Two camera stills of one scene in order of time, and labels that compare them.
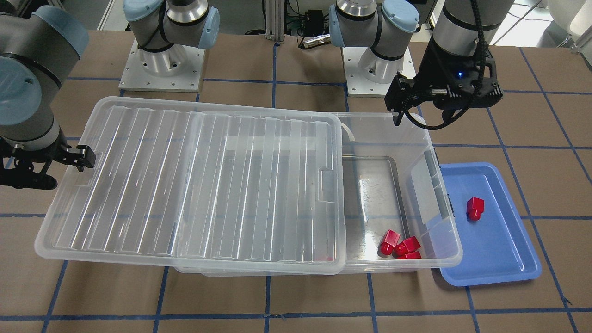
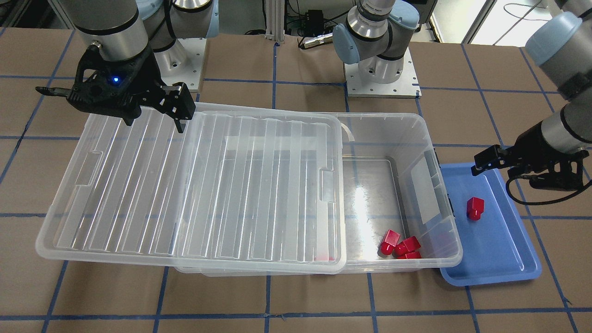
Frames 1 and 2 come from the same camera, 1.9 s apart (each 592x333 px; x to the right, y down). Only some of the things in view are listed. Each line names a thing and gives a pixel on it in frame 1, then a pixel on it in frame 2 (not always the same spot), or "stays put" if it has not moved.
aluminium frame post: [274, 13] stays put
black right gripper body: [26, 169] → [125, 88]
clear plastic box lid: [203, 186] stays put
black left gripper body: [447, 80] → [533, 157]
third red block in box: [415, 255] stays put
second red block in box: [407, 246] stays put
